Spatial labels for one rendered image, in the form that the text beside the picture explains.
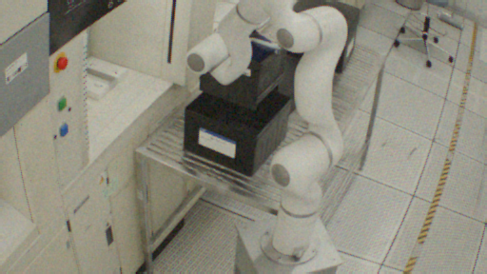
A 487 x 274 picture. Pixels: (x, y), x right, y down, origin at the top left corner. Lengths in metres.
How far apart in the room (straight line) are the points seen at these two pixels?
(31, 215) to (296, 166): 0.86
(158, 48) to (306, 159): 0.95
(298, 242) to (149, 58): 0.98
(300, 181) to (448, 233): 1.81
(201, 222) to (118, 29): 1.11
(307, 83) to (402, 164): 2.15
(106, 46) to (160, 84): 0.33
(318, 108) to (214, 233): 1.55
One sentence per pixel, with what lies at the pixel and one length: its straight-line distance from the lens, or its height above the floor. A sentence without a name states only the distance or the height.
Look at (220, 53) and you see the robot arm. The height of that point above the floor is 1.27.
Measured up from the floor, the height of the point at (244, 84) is 1.08.
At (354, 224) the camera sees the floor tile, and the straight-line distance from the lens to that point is 3.29.
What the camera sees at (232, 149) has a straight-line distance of 2.26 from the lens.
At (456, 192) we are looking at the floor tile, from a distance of 3.70.
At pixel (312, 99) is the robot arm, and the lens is 1.68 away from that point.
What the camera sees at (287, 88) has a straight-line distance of 2.57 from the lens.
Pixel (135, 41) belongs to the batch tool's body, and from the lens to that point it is 2.55.
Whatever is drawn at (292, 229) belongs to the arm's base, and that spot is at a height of 0.89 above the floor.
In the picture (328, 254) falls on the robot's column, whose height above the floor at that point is 0.76.
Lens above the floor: 2.26
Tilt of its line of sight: 38 degrees down
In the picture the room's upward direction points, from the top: 6 degrees clockwise
